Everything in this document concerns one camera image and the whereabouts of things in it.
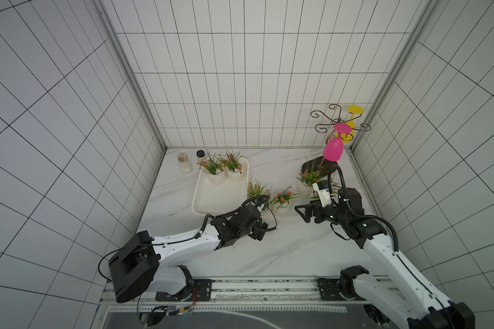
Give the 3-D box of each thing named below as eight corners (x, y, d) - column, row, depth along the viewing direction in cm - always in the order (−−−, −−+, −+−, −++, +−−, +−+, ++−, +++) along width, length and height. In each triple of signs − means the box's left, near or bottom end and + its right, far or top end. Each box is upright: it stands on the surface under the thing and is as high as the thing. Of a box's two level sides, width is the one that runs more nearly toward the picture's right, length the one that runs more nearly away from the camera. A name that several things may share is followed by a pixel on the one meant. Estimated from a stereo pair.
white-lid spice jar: (180, 173, 109) (175, 161, 102) (183, 163, 113) (178, 152, 106) (191, 173, 109) (187, 161, 102) (193, 163, 113) (189, 152, 106)
